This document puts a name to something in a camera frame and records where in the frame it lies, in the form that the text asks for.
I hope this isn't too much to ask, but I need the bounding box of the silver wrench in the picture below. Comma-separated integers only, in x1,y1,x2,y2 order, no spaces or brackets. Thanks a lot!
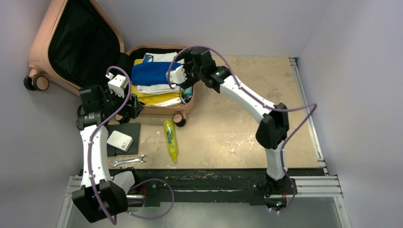
110,154,147,167

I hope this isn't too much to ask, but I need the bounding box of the white square device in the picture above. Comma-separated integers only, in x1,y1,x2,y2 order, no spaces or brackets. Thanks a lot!
106,131,133,152

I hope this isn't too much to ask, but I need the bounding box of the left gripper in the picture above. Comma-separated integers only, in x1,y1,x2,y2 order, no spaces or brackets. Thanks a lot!
100,85,143,119

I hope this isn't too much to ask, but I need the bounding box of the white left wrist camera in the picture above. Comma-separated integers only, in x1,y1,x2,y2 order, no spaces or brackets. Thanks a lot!
105,73,129,98

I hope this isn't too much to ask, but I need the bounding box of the yellow green tube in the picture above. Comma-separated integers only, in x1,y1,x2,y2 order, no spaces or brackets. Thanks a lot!
163,120,178,163

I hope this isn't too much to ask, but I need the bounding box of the white teal spray bottle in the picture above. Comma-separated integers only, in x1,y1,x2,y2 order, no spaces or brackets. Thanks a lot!
182,87,193,103

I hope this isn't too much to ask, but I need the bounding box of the silver toothpaste box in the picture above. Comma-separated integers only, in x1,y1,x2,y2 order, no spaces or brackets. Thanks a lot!
152,97,182,107

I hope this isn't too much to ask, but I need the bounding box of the blue cloth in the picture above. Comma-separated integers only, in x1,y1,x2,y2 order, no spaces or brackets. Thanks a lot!
131,62,171,86

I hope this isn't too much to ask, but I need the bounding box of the pink open suitcase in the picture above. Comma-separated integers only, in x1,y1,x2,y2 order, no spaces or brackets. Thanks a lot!
23,0,198,127

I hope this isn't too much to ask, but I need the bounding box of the white shirt blue print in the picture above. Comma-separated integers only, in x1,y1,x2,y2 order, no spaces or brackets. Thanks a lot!
136,52,186,96

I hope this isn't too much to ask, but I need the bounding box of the yellow cloth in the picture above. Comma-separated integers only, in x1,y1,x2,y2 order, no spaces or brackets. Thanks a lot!
131,58,186,106

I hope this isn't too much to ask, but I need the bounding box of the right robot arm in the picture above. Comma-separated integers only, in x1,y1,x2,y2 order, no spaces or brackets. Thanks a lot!
175,47,289,193

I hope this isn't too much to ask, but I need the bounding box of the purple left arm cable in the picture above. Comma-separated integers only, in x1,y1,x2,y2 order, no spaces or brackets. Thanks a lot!
87,66,175,226

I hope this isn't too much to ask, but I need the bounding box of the black flat notebook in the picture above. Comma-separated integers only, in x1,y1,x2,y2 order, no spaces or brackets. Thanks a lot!
107,123,141,157

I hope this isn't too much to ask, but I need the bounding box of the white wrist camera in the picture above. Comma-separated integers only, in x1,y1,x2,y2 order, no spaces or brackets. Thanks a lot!
166,65,187,85
105,73,129,98

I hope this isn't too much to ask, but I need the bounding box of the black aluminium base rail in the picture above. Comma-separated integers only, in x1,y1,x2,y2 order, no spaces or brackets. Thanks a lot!
98,168,342,210

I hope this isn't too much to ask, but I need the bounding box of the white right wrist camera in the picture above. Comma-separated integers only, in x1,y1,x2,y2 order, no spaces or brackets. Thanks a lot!
166,65,187,85

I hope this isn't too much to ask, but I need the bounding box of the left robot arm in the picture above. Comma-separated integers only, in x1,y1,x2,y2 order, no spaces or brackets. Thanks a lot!
72,85,144,225

